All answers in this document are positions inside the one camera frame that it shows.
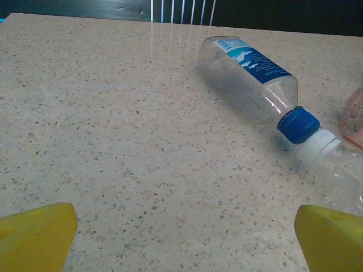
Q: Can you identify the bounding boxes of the pink plastic bottle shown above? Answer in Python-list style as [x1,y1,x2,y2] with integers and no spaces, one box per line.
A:
[339,87,363,154]

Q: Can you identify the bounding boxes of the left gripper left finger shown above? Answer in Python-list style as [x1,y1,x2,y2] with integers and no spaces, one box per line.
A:
[0,202,78,272]

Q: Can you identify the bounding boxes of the blue-label bottle with blue cap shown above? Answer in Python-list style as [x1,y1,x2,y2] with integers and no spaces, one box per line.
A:
[197,35,321,146]

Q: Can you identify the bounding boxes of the clear white-capped bottle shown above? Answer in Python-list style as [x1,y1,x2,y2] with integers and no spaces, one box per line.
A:
[294,129,363,219]

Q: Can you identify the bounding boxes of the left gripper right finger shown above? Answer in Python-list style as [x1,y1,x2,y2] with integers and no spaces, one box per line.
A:
[294,204,363,272]

